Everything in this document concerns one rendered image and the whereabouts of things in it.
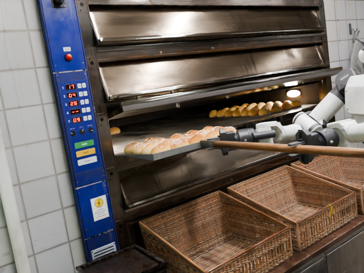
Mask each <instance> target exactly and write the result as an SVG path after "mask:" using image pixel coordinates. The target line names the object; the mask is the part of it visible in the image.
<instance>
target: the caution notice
mask: <svg viewBox="0 0 364 273"><path fill-rule="evenodd" d="M90 202H91V205H92V211H93V217H94V221H97V220H100V219H103V218H106V217H109V212H108V206H107V201H106V195H102V196H99V197H96V198H93V199H91V200H90Z"/></svg>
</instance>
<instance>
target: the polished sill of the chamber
mask: <svg viewBox="0 0 364 273"><path fill-rule="evenodd" d="M316 106H317V105H314V106H310V107H306V108H302V109H298V110H294V111H291V112H286V113H282V114H278V115H274V116H270V117H267V118H263V119H259V120H255V121H250V122H246V123H242V124H239V125H235V126H231V127H234V128H235V129H236V130H239V129H246V128H252V129H254V128H256V124H259V123H263V122H272V121H277V122H280V121H284V120H288V119H292V118H294V117H295V115H296V114H298V113H300V112H304V113H306V112H307V111H313V109H314V108H315V107H316ZM136 160H140V159H139V158H131V157H123V156H119V155H115V161H116V165H117V166H118V165H122V164H125V163H130V162H132V161H136Z"/></svg>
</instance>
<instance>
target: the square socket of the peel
mask: <svg viewBox="0 0 364 273"><path fill-rule="evenodd" d="M214 141H218V140H211V141H207V139H204V140H200V146H201V147H206V148H216V147H214V145H213V143H214Z"/></svg>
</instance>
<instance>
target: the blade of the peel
mask: <svg viewBox="0 0 364 273"><path fill-rule="evenodd" d="M197 148H201V146H200V142H196V143H193V144H189V145H185V146H181V147H177V148H174V149H169V150H167V151H163V152H159V153H155V154H125V153H124V152H123V153H119V154H115V155H119V156H123V157H131V158H139V159H146V160H154V161H155V160H158V159H162V158H165V157H169V156H172V155H176V154H179V153H183V152H187V151H191V150H195V149H197Z"/></svg>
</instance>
